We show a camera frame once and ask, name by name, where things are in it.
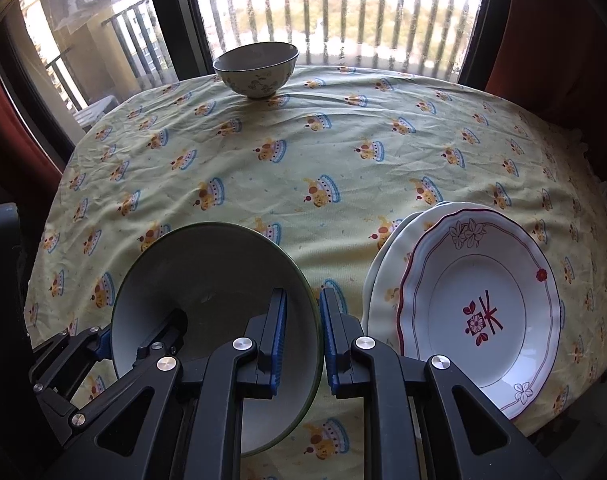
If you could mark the dark furniture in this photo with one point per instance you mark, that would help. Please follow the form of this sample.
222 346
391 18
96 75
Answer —
1 285

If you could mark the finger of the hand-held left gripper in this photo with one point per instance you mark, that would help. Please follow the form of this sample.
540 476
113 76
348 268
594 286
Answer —
101 346
166 330

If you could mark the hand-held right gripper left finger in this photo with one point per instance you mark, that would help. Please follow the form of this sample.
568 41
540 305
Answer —
281 340

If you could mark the red curtain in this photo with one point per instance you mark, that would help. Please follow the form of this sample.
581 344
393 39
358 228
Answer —
13 135
558 35

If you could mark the red patterned white plate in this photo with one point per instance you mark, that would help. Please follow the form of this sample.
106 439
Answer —
483 285

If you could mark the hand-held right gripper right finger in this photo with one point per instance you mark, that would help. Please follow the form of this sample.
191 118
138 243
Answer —
327 345

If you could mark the yellow floral white plate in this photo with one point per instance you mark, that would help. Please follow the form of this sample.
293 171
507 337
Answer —
383 290

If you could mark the dark window frame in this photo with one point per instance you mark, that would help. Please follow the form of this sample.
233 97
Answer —
178 15

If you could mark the metal balcony railing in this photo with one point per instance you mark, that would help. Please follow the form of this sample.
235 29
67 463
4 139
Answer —
343 15
138 40

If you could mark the yellow cake print tablecloth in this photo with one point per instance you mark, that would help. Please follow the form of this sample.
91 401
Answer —
253 185

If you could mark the white plastic chair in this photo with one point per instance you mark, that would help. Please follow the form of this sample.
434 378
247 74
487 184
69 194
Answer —
96 112

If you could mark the floral ceramic bowl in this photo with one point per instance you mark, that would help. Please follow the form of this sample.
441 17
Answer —
256 72
213 270

